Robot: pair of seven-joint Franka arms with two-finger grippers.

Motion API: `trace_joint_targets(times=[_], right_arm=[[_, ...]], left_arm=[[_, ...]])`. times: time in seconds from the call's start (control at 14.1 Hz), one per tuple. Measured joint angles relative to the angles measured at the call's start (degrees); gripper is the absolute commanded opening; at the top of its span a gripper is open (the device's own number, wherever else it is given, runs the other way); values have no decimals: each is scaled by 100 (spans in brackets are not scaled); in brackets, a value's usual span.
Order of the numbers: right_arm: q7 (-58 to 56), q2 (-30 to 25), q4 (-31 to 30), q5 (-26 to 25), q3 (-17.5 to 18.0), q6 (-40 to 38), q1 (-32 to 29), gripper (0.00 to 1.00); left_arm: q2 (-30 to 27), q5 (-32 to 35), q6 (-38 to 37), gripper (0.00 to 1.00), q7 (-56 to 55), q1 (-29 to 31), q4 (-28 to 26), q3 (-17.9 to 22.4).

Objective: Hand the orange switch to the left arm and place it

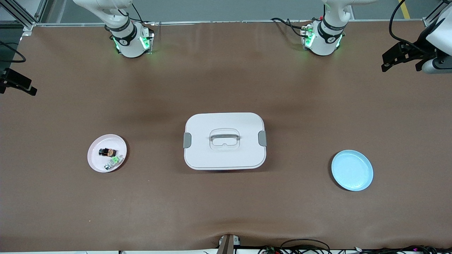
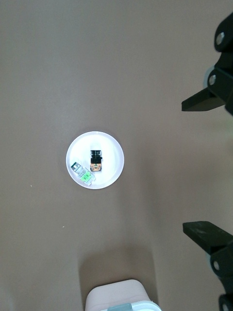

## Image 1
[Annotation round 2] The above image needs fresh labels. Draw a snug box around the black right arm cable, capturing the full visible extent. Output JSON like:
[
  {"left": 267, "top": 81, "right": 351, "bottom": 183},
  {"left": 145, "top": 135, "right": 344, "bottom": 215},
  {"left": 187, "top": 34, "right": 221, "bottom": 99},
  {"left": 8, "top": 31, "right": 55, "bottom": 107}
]
[{"left": 0, "top": 41, "right": 27, "bottom": 64}]

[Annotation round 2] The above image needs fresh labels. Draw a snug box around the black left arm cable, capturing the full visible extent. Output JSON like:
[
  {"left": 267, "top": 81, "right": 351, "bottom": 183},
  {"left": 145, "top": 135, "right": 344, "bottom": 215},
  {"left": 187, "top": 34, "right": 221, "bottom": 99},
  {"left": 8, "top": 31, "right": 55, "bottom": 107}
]
[{"left": 389, "top": 0, "right": 429, "bottom": 53}]

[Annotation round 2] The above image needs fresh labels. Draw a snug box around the black looped cable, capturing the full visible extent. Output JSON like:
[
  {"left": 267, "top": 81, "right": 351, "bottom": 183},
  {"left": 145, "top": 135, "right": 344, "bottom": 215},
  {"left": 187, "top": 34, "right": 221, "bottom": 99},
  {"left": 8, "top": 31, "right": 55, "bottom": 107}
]
[{"left": 280, "top": 239, "right": 331, "bottom": 254}]

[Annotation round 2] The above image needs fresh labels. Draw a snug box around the metal table clamp bracket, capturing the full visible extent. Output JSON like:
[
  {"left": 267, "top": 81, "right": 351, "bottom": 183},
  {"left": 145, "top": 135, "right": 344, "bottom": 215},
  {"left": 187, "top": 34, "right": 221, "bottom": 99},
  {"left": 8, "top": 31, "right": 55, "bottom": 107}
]
[{"left": 216, "top": 234, "right": 241, "bottom": 254}]

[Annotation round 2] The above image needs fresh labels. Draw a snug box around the green and silver switch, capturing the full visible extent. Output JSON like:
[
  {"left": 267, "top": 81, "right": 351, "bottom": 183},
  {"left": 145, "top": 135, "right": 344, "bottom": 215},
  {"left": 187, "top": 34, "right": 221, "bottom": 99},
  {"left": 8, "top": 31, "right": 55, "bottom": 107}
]
[{"left": 104, "top": 155, "right": 124, "bottom": 171}]

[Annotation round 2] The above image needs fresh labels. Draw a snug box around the silver table edge rail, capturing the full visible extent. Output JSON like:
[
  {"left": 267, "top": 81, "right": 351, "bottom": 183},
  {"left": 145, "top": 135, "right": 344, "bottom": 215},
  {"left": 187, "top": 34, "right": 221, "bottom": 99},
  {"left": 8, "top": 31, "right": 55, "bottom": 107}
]
[{"left": 34, "top": 19, "right": 424, "bottom": 27}]

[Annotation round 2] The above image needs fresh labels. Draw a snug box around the black cable bundle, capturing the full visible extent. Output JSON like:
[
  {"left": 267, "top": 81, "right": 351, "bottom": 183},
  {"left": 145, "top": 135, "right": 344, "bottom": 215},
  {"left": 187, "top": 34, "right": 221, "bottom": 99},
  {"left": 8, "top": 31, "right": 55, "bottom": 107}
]
[{"left": 258, "top": 245, "right": 452, "bottom": 254}]

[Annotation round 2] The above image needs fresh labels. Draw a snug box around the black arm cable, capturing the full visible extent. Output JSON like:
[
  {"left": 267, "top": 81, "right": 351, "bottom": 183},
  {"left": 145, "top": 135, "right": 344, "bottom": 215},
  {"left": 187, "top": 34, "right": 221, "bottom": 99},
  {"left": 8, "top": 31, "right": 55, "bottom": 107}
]
[
  {"left": 389, "top": 0, "right": 429, "bottom": 53},
  {"left": 0, "top": 41, "right": 27, "bottom": 64}
]

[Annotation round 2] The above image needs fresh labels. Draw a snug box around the grey box lid handle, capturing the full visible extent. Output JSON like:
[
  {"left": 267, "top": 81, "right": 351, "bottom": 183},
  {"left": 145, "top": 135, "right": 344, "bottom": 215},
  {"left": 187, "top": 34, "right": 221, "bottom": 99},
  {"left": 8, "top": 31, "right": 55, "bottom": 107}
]
[{"left": 210, "top": 133, "right": 240, "bottom": 142}]

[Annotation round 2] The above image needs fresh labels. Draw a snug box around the aluminium frame profile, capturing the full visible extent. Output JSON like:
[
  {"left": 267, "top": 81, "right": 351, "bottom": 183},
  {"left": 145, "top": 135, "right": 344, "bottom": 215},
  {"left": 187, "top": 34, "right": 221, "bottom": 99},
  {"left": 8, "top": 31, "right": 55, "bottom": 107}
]
[
  {"left": 422, "top": 0, "right": 452, "bottom": 28},
  {"left": 0, "top": 0, "right": 48, "bottom": 31}
]

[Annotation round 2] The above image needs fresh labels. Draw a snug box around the pink round plate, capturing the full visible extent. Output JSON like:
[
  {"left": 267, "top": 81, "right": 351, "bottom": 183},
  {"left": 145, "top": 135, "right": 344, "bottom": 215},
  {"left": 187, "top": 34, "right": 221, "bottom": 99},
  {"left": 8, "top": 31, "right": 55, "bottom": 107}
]
[{"left": 87, "top": 134, "right": 127, "bottom": 173}]

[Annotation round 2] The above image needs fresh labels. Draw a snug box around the light blue round plate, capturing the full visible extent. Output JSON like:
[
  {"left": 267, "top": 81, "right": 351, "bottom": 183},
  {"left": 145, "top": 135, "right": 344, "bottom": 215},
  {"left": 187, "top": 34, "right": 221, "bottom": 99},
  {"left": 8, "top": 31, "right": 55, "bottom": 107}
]
[{"left": 331, "top": 150, "right": 374, "bottom": 192}]

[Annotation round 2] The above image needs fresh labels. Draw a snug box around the white lidded storage box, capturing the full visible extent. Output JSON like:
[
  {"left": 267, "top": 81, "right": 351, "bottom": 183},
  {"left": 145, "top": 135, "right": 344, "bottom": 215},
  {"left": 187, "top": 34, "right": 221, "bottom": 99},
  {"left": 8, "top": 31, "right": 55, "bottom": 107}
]
[{"left": 183, "top": 112, "right": 267, "bottom": 171}]

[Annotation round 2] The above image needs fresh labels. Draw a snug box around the black base power cable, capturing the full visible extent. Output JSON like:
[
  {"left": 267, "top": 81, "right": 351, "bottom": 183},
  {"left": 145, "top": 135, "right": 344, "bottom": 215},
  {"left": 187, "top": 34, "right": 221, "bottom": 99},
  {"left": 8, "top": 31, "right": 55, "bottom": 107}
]
[{"left": 270, "top": 17, "right": 311, "bottom": 37}]

